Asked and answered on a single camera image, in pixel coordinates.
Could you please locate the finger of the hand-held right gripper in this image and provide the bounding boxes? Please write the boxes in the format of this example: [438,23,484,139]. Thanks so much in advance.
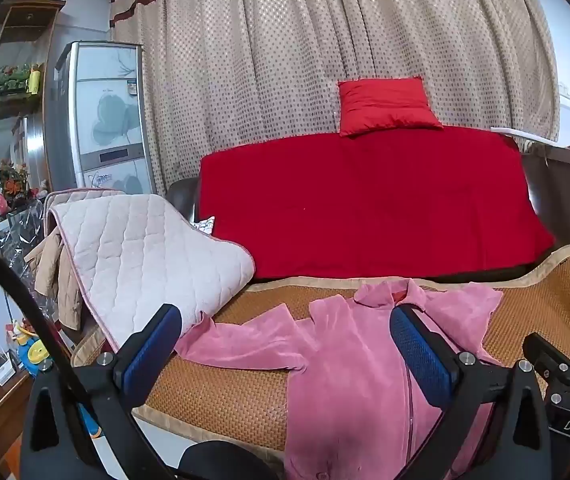
[522,332,570,387]

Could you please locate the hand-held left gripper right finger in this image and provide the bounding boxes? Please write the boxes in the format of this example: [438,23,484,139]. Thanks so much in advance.
[389,304,550,480]

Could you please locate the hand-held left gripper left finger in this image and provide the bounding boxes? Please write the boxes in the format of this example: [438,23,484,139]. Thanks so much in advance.
[19,304,184,480]

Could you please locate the pink corduroy jacket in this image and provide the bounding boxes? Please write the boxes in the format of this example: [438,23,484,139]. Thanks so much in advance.
[175,278,506,480]

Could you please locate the woven bamboo mat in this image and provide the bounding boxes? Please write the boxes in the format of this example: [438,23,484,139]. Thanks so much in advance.
[72,245,570,456]

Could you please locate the quilted white blanket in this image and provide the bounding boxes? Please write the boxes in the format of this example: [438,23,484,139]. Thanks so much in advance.
[45,189,257,353]

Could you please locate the beige jacket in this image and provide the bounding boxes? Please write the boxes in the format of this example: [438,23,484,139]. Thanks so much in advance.
[24,232,83,331]

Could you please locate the colourful plastic toy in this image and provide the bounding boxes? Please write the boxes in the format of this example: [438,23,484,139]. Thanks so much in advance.
[8,320,56,376]

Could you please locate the red blanket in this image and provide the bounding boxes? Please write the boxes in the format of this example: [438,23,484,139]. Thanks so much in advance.
[199,127,556,281]

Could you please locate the low wooden cabinet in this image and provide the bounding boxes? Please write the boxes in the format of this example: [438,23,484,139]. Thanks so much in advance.
[0,370,36,461]

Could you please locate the clear plastic sheet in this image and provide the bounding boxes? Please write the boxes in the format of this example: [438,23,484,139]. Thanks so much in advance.
[0,200,46,311]

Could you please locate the white board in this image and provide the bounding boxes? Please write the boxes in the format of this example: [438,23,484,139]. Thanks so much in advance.
[490,126,560,143]

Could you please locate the flower ornament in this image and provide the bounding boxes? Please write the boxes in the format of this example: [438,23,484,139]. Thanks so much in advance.
[0,160,31,206]

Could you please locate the red pillow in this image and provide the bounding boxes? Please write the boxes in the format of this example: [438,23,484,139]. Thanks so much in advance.
[337,76,444,137]

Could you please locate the wooden display cabinet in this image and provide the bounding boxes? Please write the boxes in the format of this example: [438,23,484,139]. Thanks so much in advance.
[0,0,71,221]

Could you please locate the green shelf ornament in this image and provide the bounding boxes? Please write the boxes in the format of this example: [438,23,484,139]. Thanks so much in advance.
[0,64,33,96]

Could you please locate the beige dotted curtain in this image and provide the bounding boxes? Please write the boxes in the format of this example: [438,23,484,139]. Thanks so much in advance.
[110,0,560,196]

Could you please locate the black cable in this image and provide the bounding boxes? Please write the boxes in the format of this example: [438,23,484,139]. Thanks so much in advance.
[0,232,176,480]

